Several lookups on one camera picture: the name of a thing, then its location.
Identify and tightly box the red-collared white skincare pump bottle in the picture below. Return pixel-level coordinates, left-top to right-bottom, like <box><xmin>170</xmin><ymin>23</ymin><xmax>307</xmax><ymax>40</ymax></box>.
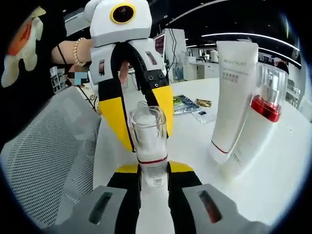
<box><xmin>220</xmin><ymin>62</ymin><xmax>290</xmax><ymax>181</ymax></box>

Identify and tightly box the black wrist strap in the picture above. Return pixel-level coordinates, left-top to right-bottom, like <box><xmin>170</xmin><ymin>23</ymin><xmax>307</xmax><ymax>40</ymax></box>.
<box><xmin>57</xmin><ymin>44</ymin><xmax>68</xmax><ymax>64</ymax></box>

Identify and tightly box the white office desk row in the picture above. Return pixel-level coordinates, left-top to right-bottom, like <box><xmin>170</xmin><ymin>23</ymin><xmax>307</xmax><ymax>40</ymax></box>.
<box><xmin>180</xmin><ymin>57</ymin><xmax>220</xmax><ymax>81</ymax></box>

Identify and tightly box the person in black shirt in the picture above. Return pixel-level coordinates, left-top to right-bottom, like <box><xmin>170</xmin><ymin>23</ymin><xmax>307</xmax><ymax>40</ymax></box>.
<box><xmin>0</xmin><ymin>4</ymin><xmax>70</xmax><ymax>152</ymax></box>

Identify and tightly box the small clear-capped skincare bottle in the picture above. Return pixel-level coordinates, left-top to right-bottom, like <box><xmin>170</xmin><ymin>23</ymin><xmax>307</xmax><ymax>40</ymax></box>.
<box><xmin>131</xmin><ymin>105</ymin><xmax>171</xmax><ymax>189</ymax></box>

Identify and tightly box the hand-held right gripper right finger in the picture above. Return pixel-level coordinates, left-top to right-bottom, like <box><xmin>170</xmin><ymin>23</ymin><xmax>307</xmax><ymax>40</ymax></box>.
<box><xmin>167</xmin><ymin>160</ymin><xmax>247</xmax><ymax>234</ymax></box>

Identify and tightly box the beaded bracelet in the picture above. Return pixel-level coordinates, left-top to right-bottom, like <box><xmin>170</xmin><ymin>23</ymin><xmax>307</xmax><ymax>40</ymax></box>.
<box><xmin>72</xmin><ymin>37</ymin><xmax>88</xmax><ymax>67</ymax></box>

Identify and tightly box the dark green skincare sachet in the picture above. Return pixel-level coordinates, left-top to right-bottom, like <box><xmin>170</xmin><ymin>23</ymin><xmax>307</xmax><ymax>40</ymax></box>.
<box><xmin>173</xmin><ymin>95</ymin><xmax>199</xmax><ymax>114</ymax></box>

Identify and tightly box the grey mesh office chair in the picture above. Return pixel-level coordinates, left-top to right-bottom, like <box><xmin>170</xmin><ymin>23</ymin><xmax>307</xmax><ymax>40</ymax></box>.
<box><xmin>0</xmin><ymin>86</ymin><xmax>104</xmax><ymax>229</ymax></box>

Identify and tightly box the person's left hand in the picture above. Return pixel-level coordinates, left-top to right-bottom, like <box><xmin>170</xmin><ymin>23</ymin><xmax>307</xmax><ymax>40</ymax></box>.
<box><xmin>118</xmin><ymin>60</ymin><xmax>129</xmax><ymax>86</ymax></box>

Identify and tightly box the white skincare tube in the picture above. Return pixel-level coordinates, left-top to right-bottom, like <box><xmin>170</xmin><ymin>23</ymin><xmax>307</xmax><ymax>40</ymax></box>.
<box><xmin>208</xmin><ymin>40</ymin><xmax>259</xmax><ymax>164</ymax></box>

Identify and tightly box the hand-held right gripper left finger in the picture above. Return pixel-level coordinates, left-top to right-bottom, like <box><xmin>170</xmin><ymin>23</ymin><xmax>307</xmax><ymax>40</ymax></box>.
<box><xmin>70</xmin><ymin>164</ymin><xmax>142</xmax><ymax>234</ymax></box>

